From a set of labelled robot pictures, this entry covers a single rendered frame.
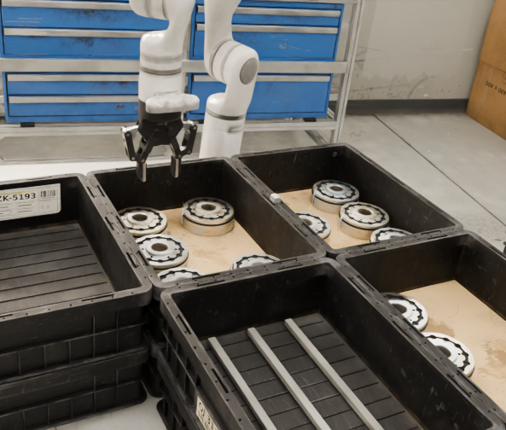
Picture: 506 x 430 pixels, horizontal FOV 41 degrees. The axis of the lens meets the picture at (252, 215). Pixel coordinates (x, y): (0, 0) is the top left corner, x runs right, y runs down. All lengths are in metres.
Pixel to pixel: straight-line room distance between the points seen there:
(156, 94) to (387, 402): 0.61
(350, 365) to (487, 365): 0.22
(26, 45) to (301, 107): 1.30
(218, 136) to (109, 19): 1.58
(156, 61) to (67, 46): 1.92
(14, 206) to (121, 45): 1.85
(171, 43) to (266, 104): 2.20
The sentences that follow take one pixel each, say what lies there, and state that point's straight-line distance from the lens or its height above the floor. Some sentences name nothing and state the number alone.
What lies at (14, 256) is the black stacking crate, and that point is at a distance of 1.26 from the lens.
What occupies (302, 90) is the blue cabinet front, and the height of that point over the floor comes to 0.47.
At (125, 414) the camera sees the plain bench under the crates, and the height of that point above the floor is 0.70.
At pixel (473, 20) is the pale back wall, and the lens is 4.77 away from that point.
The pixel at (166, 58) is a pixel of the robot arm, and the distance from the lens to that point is 1.14.
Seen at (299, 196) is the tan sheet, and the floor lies 0.83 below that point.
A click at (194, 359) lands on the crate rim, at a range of 0.89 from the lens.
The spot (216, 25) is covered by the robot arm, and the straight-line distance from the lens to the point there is 1.46.
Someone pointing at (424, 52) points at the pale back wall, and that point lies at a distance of 4.64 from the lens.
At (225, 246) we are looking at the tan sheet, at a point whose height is 0.83.
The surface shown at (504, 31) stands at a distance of 4.64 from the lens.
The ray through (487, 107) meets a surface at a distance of 4.75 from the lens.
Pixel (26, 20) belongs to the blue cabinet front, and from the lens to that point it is 3.01.
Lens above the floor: 1.51
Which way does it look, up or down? 29 degrees down
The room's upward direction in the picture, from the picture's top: 7 degrees clockwise
